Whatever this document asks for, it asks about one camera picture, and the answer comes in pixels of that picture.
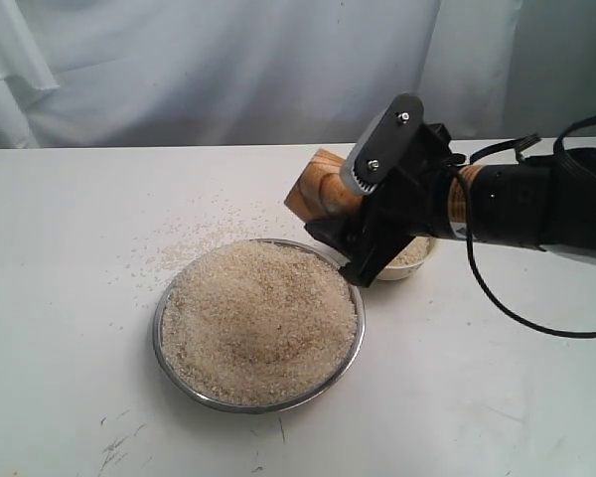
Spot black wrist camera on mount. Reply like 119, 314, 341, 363
340, 93, 424, 196

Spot brown wooden cup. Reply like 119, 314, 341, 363
284, 148, 362, 223

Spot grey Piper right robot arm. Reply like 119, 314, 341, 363
305, 124, 596, 287

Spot flat black ribbon cable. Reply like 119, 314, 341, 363
464, 113, 596, 173

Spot black camera cable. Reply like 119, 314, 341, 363
464, 168, 596, 340

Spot cream ceramic rice bowl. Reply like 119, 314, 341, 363
377, 237, 437, 281

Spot large steel rice plate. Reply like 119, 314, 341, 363
152, 238, 366, 414

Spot spilled rice grains on table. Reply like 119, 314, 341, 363
109, 188, 302, 309

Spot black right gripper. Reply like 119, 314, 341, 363
305, 122, 453, 287

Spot white backdrop cloth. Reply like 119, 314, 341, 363
0, 1, 596, 148

